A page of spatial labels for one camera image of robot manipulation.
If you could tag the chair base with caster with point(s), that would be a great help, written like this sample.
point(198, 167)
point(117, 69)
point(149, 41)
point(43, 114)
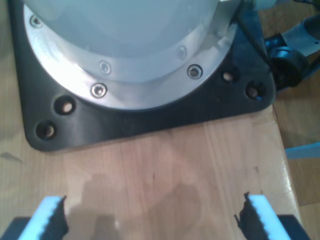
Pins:
point(285, 67)

